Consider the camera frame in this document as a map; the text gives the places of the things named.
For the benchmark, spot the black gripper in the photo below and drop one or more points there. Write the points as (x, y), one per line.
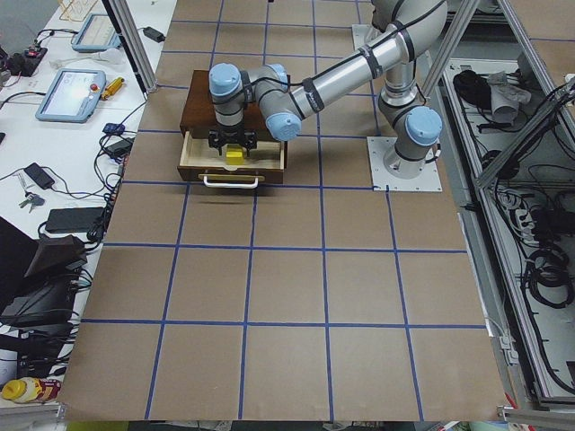
(229, 136)

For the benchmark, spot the yellow cube block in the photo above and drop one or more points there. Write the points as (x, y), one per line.
(234, 155)

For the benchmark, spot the light wood drawer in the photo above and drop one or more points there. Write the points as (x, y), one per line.
(268, 161)

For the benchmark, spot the white drawer handle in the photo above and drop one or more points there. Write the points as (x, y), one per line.
(217, 181)

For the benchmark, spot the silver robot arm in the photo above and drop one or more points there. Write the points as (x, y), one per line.
(407, 30)

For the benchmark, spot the dark wooden drawer cabinet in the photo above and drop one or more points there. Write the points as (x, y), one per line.
(199, 117)

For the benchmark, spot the small blue black clip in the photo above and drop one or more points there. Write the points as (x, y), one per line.
(113, 129)

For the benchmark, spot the gold cylindrical tool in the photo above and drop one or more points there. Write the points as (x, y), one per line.
(112, 88)

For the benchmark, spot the black power adapter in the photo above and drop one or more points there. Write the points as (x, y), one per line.
(153, 34)

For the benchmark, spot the lower teach pendant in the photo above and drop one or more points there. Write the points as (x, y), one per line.
(72, 96)

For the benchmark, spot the teach pendant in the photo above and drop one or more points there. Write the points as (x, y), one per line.
(72, 96)
(96, 34)

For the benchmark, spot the upper teach pendant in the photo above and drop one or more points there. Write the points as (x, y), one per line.
(96, 34)

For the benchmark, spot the black flat power bank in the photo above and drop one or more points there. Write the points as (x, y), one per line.
(73, 219)

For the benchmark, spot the black smartphone on table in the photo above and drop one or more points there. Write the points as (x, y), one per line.
(39, 176)

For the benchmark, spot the bunch of keys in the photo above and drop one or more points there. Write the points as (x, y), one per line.
(31, 201)

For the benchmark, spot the yellow capped bottle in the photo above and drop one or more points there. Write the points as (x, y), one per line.
(31, 390)

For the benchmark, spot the aluminium frame post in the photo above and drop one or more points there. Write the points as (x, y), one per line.
(125, 27)

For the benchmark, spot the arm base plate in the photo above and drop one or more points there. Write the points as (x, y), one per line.
(363, 33)
(391, 173)

